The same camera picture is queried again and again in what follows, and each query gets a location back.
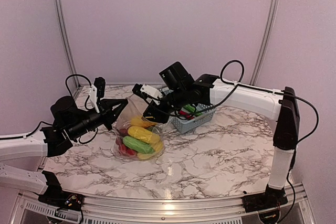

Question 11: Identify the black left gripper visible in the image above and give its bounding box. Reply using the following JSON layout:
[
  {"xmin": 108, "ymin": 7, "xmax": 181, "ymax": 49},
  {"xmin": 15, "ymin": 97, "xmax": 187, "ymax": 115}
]
[{"xmin": 67, "ymin": 98, "xmax": 128, "ymax": 140}]

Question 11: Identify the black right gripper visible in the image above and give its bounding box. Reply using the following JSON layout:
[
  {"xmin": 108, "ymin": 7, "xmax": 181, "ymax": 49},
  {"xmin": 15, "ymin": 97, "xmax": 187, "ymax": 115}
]
[{"xmin": 141, "ymin": 86, "xmax": 188, "ymax": 124}]

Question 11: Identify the clear zip top bag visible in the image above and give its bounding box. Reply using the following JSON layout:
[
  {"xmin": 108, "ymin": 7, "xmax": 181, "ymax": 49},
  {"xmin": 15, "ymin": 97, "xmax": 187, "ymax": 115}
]
[{"xmin": 113, "ymin": 94, "xmax": 165, "ymax": 161}]

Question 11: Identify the red fake chili pepper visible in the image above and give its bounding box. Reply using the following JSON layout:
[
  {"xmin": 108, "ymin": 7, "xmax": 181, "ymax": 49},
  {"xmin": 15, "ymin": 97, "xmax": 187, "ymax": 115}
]
[{"xmin": 178, "ymin": 110, "xmax": 194, "ymax": 120}]

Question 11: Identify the green fake cucumber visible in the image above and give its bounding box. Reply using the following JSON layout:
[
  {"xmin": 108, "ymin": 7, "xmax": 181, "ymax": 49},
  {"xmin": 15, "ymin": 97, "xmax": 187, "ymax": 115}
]
[{"xmin": 183, "ymin": 104, "xmax": 202, "ymax": 116}]

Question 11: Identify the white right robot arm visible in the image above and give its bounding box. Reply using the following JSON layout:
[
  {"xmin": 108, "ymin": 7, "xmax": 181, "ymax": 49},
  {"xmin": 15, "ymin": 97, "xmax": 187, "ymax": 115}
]
[{"xmin": 140, "ymin": 62, "xmax": 300, "ymax": 210}]

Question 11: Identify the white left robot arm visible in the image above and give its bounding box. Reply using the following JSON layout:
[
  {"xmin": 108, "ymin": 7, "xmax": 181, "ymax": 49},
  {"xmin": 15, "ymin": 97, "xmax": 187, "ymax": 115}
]
[{"xmin": 1, "ymin": 96, "xmax": 128, "ymax": 209}]

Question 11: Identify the small yellow fake corn cob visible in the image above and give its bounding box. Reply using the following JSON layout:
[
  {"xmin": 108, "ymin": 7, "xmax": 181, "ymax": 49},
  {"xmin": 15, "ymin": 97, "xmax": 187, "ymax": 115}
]
[{"xmin": 138, "ymin": 141, "xmax": 165, "ymax": 161}]

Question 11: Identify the red fake grape bunch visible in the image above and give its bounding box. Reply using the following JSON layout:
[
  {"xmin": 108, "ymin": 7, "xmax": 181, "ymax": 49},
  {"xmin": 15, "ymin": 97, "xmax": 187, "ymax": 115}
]
[{"xmin": 116, "ymin": 129, "xmax": 137, "ymax": 157}]

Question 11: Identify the light blue perforated plastic basket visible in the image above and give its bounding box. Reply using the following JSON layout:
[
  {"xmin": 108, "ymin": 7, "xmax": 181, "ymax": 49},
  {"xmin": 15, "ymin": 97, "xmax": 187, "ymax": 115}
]
[{"xmin": 160, "ymin": 84, "xmax": 218, "ymax": 134}]

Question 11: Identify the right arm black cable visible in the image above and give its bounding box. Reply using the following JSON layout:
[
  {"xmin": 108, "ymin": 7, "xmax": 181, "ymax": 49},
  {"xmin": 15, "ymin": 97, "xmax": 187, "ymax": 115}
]
[{"xmin": 146, "ymin": 59, "xmax": 320, "ymax": 146}]

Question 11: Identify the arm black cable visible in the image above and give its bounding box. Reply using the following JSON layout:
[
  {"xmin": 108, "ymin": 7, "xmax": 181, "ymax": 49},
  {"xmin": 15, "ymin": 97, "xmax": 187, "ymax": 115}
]
[
  {"xmin": 23, "ymin": 73, "xmax": 99, "ymax": 145},
  {"xmin": 146, "ymin": 59, "xmax": 320, "ymax": 146}
]

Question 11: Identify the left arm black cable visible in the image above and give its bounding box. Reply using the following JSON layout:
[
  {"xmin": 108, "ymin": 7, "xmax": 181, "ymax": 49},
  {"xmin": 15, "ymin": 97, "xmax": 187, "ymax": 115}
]
[{"xmin": 23, "ymin": 73, "xmax": 99, "ymax": 145}]

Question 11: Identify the aluminium front rail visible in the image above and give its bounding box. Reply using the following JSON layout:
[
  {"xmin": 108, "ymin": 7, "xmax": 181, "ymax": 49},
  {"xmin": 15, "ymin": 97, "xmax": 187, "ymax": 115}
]
[{"xmin": 8, "ymin": 183, "xmax": 316, "ymax": 223}]

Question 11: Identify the left aluminium corner post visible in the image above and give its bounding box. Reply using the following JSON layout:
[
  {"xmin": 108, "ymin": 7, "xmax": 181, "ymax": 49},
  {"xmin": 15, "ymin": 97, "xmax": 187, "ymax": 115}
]
[{"xmin": 49, "ymin": 0, "xmax": 80, "ymax": 88}]

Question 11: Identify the aluminium corner post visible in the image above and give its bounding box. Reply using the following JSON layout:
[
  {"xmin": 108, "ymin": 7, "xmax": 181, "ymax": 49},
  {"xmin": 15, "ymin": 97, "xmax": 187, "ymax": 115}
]
[
  {"xmin": 249, "ymin": 0, "xmax": 279, "ymax": 86},
  {"xmin": 49, "ymin": 0, "xmax": 80, "ymax": 88}
]

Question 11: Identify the right aluminium corner post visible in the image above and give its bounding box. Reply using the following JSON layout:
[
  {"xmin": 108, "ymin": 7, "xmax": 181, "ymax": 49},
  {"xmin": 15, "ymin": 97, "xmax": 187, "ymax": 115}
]
[{"xmin": 249, "ymin": 0, "xmax": 279, "ymax": 86}]

